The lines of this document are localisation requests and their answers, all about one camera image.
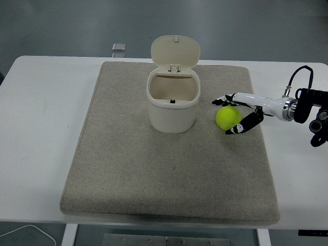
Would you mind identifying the black table control panel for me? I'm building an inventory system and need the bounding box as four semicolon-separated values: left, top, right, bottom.
298;230;328;236

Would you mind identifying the yellow-green tennis ball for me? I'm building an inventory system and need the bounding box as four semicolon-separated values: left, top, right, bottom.
215;106;242;131

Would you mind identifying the cream lidded plastic box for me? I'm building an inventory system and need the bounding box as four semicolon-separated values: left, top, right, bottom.
146;35;201;134

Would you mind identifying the white table leg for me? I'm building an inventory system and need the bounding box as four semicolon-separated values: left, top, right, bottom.
256;228;271;246
62;223;79;246

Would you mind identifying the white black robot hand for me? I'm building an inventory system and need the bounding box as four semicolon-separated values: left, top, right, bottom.
211;91;286;136

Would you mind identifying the grey metal plate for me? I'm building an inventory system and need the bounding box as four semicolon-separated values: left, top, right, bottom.
102;233;231;246

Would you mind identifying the white cable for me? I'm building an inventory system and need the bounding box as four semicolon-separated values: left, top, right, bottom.
0;224;57;246

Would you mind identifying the beige fabric mat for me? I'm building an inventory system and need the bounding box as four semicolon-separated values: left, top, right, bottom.
59;60;281;227

